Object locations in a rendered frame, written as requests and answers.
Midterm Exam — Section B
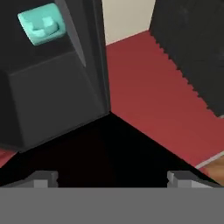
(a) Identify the brown wooden cabinet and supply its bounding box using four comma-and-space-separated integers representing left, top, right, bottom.
194, 153, 224, 187

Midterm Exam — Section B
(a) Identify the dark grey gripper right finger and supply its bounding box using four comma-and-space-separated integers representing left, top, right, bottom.
166, 171, 223, 188

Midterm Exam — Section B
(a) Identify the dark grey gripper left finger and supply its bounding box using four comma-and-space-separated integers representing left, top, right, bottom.
0, 171, 60, 188

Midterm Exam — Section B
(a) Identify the black textured cabinet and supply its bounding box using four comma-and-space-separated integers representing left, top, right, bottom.
149, 0, 224, 118

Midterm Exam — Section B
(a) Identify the dark grey fridge, teal dispenser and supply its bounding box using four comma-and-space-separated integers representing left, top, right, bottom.
0, 0, 112, 153

